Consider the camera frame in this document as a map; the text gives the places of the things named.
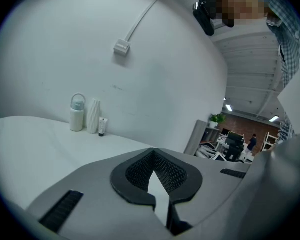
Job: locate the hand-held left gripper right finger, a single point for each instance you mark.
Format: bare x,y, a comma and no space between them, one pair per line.
215,184

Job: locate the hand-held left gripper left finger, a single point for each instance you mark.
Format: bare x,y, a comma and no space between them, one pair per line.
95,196

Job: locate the white curved table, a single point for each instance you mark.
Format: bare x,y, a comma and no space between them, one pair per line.
40,154

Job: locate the black monitor stack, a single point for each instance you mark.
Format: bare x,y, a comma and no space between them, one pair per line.
233,144

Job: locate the grey wooden cabinet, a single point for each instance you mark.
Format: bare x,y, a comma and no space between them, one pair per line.
198,139

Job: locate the green potted plant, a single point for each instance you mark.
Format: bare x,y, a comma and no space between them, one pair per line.
217,119

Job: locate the white tube with black cap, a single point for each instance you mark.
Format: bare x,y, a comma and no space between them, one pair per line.
103,126

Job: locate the rectangular ceiling lamp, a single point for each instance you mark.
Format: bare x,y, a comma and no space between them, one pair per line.
273,118
228,107

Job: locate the white bottle with blue lid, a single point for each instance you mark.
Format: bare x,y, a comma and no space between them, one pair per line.
77,119

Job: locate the white ribbed vase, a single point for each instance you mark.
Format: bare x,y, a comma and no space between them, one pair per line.
93,116

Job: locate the checked shirt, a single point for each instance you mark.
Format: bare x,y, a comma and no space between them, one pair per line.
290,34

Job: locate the white ladder-back frame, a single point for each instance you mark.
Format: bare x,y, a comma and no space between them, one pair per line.
267,141

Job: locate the white wall junction box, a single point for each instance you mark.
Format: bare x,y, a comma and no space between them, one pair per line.
121,47

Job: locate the black head-worn camera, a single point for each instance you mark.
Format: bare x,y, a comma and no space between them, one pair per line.
203,14

